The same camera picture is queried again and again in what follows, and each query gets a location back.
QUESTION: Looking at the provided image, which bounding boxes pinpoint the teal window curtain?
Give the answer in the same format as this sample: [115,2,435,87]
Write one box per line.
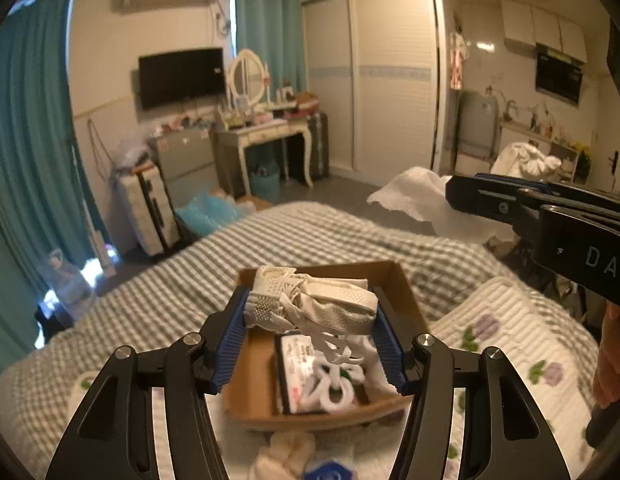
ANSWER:
[0,0,105,374]

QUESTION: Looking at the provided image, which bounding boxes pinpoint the white green chenille knot toy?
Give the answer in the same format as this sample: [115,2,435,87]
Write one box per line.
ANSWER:
[298,356,365,414]

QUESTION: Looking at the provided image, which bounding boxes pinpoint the white oval vanity mirror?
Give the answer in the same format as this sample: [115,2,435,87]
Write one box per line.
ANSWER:
[226,49,267,108]

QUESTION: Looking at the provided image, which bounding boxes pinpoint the clear water jug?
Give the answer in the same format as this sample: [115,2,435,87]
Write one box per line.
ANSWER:
[39,249,97,322]

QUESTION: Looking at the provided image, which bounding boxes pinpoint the white suitcase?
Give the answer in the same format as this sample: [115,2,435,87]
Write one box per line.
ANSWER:
[117,162,181,257]

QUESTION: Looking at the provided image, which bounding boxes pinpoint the white sliding wardrobe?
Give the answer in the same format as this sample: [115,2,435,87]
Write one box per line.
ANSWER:
[302,0,450,185]

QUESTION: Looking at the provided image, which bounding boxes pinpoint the white floral quilt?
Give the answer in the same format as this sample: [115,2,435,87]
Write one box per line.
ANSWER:
[64,275,598,480]

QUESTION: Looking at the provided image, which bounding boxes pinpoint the grey washing machine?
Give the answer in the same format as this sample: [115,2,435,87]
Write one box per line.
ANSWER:
[457,90,498,160]

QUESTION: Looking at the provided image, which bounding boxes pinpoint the cream knotted towel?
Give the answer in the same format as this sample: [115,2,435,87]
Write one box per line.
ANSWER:
[248,431,315,480]

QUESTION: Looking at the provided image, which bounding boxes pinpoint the white plush cloth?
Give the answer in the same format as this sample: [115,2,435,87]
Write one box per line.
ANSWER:
[367,167,516,244]

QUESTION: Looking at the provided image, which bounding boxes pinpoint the grey small fridge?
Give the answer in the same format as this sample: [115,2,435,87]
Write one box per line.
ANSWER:
[150,128,219,208]

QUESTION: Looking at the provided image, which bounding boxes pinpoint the black wall television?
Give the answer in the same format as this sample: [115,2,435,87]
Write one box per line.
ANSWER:
[138,48,226,110]

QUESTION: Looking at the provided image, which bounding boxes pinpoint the brown cardboard box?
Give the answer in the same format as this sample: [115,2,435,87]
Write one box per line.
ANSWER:
[222,261,427,431]

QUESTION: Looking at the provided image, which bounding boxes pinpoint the white clothes pile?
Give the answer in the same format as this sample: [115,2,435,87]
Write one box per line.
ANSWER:
[490,142,561,181]

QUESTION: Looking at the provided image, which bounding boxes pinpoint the person's hand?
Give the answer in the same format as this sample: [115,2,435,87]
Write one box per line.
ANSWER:
[593,302,620,408]

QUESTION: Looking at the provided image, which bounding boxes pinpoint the black range hood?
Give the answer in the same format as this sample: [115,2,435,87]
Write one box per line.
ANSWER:
[534,52,583,106]

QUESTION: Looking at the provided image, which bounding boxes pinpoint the light blue plastic bag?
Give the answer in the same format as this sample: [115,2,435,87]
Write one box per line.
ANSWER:
[174,192,246,238]

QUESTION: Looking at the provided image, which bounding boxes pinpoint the small white mesh shoe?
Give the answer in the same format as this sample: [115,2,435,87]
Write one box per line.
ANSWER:
[244,266,378,365]

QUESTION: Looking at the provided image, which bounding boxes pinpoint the teal bucket under desk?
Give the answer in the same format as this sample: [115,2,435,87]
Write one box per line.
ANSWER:
[249,162,281,203]

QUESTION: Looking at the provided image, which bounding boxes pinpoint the teal middle curtain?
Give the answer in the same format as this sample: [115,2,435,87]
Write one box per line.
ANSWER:
[235,0,307,91]

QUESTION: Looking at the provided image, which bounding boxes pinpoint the white vanity desk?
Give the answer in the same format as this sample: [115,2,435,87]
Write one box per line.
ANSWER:
[211,116,315,198]

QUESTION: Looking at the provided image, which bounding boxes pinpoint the white upper cabinets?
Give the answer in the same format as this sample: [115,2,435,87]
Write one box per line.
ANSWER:
[500,0,587,64]

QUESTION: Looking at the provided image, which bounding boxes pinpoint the blue tissue pack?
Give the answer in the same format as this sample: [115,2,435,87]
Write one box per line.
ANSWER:
[302,457,355,480]

